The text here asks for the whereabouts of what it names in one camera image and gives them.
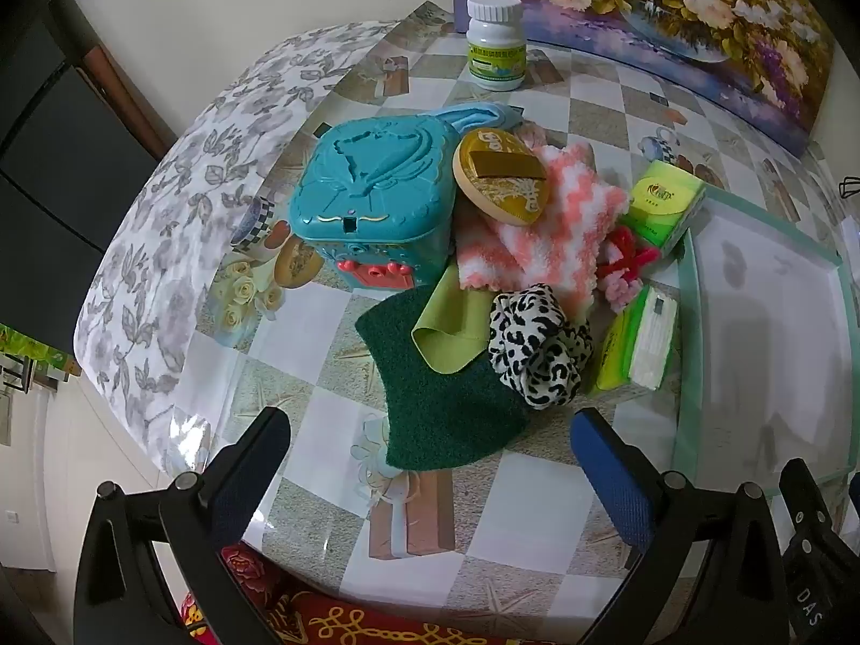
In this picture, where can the gold oval compact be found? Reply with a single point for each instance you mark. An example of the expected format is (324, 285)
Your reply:
(510, 188)

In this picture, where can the white tray green rim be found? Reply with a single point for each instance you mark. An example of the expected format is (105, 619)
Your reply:
(759, 322)

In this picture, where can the green printed box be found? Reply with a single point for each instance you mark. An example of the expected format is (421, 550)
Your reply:
(33, 349)

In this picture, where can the teal plastic toy box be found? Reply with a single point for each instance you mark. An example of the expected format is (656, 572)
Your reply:
(369, 175)

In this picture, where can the checkered printed table cover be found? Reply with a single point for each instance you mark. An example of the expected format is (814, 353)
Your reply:
(537, 517)

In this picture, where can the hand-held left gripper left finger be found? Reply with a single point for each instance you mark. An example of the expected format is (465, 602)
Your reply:
(262, 443)

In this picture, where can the light blue cloth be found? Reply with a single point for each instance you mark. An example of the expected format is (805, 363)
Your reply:
(484, 114)

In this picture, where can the white medicine bottle green label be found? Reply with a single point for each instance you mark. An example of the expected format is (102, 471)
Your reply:
(496, 47)

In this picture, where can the lime green cloth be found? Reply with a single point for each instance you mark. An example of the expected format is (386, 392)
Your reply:
(450, 329)

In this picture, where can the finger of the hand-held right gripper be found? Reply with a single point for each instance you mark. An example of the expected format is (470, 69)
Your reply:
(806, 497)

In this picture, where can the dark cabinet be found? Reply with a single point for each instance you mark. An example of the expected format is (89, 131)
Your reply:
(67, 201)

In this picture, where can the dark green scouring pad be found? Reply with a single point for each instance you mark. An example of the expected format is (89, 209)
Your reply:
(437, 410)

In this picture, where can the flower painting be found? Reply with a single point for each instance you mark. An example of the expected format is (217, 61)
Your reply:
(672, 0)

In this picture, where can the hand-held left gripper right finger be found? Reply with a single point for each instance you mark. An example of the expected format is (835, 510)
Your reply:
(608, 477)

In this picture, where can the pink white zigzag towel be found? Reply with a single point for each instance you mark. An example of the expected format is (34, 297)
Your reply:
(557, 242)

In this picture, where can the green tissue packet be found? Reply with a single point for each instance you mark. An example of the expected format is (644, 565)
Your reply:
(662, 205)
(638, 342)

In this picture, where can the red patterned cloth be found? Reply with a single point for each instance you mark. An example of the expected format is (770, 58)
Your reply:
(336, 618)

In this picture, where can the leopard print scrunchie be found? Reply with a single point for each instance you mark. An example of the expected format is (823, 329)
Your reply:
(537, 349)

